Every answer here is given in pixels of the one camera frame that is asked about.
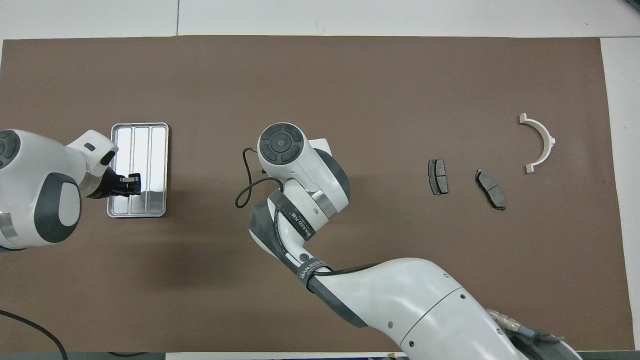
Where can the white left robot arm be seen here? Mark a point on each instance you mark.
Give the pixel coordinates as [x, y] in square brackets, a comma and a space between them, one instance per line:
[30, 165]

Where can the grey right arm base connector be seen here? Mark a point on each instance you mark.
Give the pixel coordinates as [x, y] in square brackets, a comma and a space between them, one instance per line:
[520, 327]

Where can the brown table mat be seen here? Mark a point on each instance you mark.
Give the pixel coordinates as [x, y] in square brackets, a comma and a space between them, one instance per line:
[400, 75]

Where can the large grey brake pad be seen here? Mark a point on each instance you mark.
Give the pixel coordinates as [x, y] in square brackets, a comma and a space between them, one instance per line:
[491, 189]

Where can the small grey brake pad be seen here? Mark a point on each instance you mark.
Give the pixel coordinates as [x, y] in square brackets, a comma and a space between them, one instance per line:
[438, 176]

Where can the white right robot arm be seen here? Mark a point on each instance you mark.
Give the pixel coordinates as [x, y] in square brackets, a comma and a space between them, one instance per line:
[425, 300]

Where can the silver metal tray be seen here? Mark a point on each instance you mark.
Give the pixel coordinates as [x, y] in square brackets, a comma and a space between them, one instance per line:
[150, 150]

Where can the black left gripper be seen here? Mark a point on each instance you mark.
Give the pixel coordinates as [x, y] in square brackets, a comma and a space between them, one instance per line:
[111, 184]

